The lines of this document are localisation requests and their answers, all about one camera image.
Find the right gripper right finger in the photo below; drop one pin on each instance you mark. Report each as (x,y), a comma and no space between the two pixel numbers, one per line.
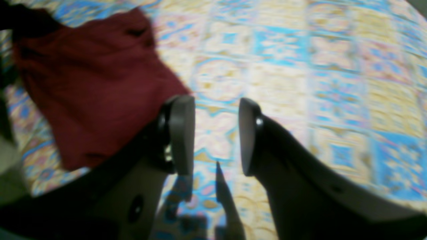
(308,200)

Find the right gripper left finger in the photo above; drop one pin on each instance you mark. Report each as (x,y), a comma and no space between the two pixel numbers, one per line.
(118,199)

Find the dark red t-shirt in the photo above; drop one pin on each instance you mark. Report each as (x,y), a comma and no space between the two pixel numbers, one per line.
(97,84)

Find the patterned tablecloth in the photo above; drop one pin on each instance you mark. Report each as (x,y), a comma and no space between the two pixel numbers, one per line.
(346,77)

